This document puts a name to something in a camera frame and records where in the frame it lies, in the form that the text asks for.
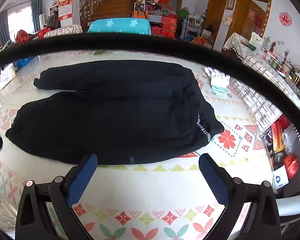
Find white metal rack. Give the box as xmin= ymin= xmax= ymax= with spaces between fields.
xmin=181 ymin=14 xmax=204 ymax=42

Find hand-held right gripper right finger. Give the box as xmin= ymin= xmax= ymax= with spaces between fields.
xmin=198 ymin=153 xmax=282 ymax=240

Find wooden door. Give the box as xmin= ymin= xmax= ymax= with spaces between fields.
xmin=204 ymin=0 xmax=229 ymax=50

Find white box with blue logo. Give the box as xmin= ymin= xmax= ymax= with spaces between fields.
xmin=272 ymin=166 xmax=290 ymax=190

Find white work glove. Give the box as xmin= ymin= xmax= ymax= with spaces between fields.
xmin=204 ymin=67 xmax=231 ymax=98

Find red plastic bag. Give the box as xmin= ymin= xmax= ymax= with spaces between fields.
xmin=282 ymin=154 xmax=298 ymax=179

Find fringed floral table cover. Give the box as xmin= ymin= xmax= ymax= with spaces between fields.
xmin=222 ymin=32 xmax=265 ymax=60

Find cluster of jars and bottles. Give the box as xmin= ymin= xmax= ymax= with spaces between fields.
xmin=265 ymin=40 xmax=300 ymax=85

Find blue grey curtain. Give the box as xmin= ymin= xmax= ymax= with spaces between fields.
xmin=30 ymin=0 xmax=42 ymax=28
xmin=0 ymin=9 xmax=12 ymax=45

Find red paper wall decoration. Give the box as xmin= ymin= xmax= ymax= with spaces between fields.
xmin=279 ymin=12 xmax=293 ymax=27

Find teal star blanket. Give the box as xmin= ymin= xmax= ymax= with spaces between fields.
xmin=87 ymin=18 xmax=152 ymax=35

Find wooden staircase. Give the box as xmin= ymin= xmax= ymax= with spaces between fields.
xmin=79 ymin=0 xmax=170 ymax=30

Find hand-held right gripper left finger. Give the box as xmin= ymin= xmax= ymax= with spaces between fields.
xmin=15 ymin=154 xmax=98 ymax=240

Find brown white patterned chair cover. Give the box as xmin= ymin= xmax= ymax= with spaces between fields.
xmin=230 ymin=77 xmax=283 ymax=134
xmin=44 ymin=24 xmax=83 ymax=38

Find red wall calendar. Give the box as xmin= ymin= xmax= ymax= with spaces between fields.
xmin=57 ymin=0 xmax=73 ymax=22

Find patterned tablecloth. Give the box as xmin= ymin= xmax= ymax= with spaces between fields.
xmin=0 ymin=50 xmax=275 ymax=240

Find black curved band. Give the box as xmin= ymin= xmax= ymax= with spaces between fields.
xmin=0 ymin=32 xmax=300 ymax=140

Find black pants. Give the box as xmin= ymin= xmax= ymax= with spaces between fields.
xmin=5 ymin=59 xmax=225 ymax=165

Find orange paper bag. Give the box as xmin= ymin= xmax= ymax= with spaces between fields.
xmin=134 ymin=10 xmax=149 ymax=20

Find white curved bar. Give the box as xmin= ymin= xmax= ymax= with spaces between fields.
xmin=276 ymin=190 xmax=300 ymax=217

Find stack of red gift boxes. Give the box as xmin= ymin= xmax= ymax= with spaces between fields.
xmin=150 ymin=15 xmax=178 ymax=38

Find white sign card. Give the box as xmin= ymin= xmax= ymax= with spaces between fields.
xmin=0 ymin=64 xmax=17 ymax=90

